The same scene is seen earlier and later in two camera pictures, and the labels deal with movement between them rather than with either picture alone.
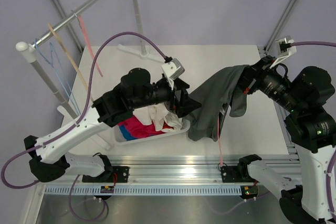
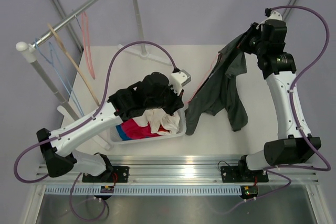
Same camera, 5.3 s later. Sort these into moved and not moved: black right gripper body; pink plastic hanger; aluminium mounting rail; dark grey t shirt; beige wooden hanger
Moved: black right gripper body; dark grey t shirt; pink plastic hanger
Not moved: aluminium mounting rail; beige wooden hanger
